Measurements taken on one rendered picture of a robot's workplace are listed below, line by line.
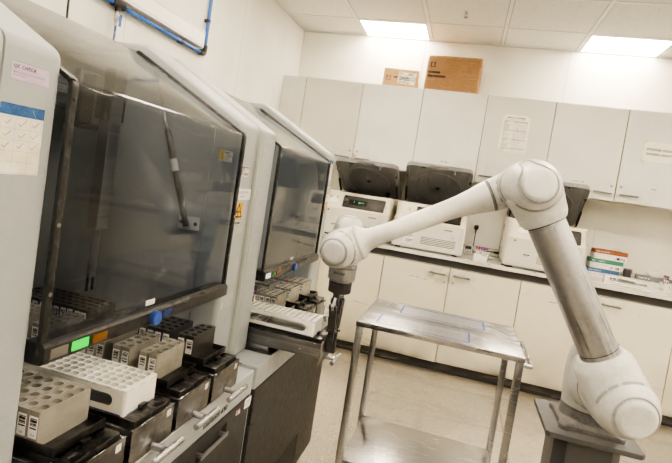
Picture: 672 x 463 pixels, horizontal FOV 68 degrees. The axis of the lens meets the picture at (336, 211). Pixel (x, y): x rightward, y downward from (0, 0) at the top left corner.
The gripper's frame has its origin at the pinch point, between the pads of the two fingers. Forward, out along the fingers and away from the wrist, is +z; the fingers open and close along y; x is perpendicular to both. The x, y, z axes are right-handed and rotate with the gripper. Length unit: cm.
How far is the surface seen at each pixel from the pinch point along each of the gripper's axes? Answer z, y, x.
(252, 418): 23.5, 16.3, -17.1
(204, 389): 1, 51, -17
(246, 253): -26.3, 18.3, -25.8
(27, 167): -46, 98, -26
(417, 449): 52, -50, 32
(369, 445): 52, -42, 13
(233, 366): 0.4, 36.7, -16.8
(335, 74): -152, -292, -100
